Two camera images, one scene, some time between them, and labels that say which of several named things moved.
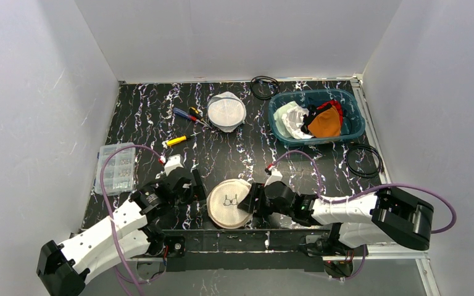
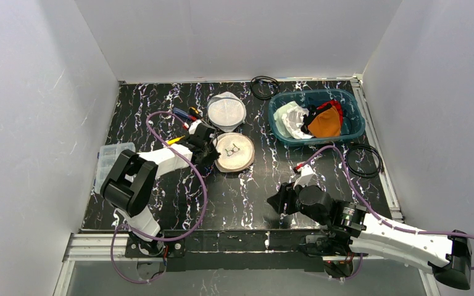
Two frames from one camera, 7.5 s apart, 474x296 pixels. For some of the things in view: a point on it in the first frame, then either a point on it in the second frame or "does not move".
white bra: (289, 120) does not move
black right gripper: (255, 196) -> (283, 199)
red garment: (339, 108) does not move
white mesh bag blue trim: (226, 111) does not move
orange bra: (327, 124) does not move
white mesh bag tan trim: (223, 200) -> (236, 152)
